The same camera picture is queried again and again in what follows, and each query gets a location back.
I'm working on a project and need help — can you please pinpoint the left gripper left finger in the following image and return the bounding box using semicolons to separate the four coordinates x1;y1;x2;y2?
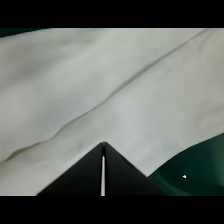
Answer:
37;141;104;197

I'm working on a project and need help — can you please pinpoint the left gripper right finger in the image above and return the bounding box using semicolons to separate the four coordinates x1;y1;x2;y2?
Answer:
103;141;168;197

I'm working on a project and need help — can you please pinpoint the white shirt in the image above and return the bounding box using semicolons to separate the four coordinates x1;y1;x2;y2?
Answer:
0;27;224;197

